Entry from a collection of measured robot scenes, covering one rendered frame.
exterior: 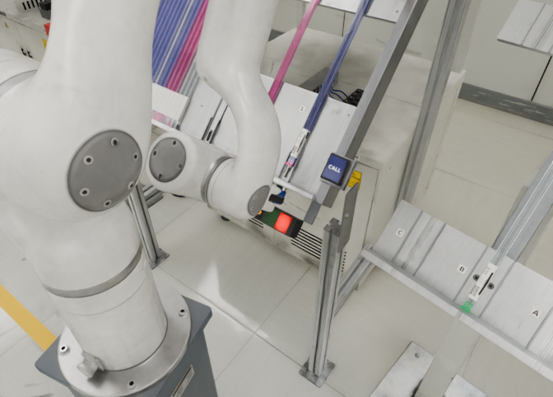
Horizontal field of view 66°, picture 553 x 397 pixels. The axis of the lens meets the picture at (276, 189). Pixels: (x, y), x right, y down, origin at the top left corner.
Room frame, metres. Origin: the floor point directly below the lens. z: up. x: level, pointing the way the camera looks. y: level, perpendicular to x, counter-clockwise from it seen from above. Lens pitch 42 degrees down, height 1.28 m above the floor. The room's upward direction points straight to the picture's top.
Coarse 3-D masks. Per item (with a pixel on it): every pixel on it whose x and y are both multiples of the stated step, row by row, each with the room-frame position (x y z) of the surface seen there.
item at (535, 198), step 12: (552, 168) 0.47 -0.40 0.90; (540, 180) 0.46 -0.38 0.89; (552, 180) 0.46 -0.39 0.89; (540, 192) 0.45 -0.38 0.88; (528, 204) 0.44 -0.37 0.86; (528, 216) 0.43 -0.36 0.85; (516, 228) 0.42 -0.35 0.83; (504, 240) 0.41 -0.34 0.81; (504, 252) 0.40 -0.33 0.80; (468, 300) 0.36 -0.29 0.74
